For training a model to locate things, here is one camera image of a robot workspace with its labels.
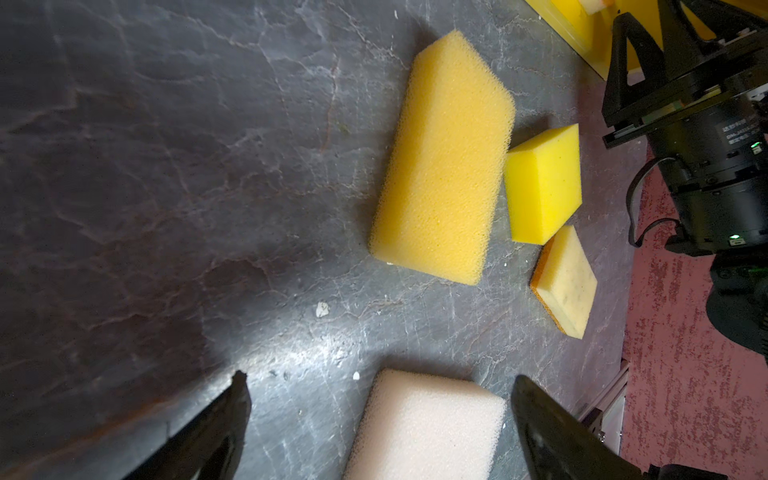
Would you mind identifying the yellow shelf pink blue boards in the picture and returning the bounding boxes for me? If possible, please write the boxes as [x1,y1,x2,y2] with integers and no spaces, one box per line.
[523,0,768,82]

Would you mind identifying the orange sponge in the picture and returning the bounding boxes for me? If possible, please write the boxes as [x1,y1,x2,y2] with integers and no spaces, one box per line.
[579,0,615,15]

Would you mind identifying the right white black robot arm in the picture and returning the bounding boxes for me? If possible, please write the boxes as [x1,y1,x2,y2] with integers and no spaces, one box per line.
[602,1,767,354]

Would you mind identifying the bright yellow sponge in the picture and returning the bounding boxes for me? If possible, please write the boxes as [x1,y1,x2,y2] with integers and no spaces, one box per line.
[504,124,582,245]

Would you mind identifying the pale pink sponge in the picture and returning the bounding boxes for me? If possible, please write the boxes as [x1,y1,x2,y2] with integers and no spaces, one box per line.
[343,369,506,479]

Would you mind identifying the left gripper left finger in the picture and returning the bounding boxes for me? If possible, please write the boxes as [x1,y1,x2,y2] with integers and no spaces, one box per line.
[126,371,252,479]

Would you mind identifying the dark yellow sponge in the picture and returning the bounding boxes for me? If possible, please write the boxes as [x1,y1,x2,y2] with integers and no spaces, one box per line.
[369,30,515,285]

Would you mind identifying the tan yellow sponge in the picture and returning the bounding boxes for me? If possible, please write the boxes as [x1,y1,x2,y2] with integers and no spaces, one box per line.
[530,225,597,339]

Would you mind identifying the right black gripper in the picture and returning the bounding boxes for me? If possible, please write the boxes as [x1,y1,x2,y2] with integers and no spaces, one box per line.
[602,0,768,256]

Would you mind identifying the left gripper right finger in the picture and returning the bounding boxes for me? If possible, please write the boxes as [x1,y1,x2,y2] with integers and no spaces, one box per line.
[511,375,643,479]

